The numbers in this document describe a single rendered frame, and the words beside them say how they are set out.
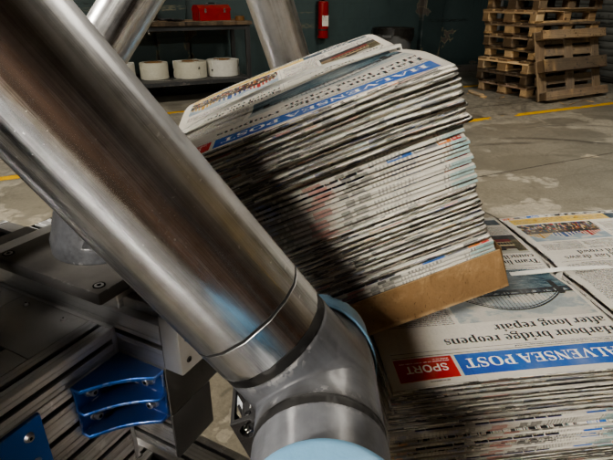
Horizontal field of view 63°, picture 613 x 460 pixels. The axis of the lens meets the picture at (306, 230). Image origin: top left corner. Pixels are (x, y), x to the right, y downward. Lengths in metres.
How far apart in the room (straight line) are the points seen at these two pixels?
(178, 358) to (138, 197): 0.50
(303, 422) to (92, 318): 0.60
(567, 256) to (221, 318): 0.62
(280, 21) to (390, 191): 0.50
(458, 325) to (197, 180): 0.41
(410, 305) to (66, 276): 0.47
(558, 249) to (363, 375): 0.56
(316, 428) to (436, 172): 0.27
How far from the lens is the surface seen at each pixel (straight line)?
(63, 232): 0.78
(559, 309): 0.67
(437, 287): 0.49
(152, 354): 0.77
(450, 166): 0.46
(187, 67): 6.37
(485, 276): 0.51
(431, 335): 0.58
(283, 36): 0.89
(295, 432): 0.26
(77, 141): 0.24
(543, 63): 6.74
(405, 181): 0.45
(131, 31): 0.90
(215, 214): 0.25
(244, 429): 0.42
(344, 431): 0.26
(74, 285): 0.73
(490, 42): 7.41
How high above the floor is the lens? 1.16
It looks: 25 degrees down
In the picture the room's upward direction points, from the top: straight up
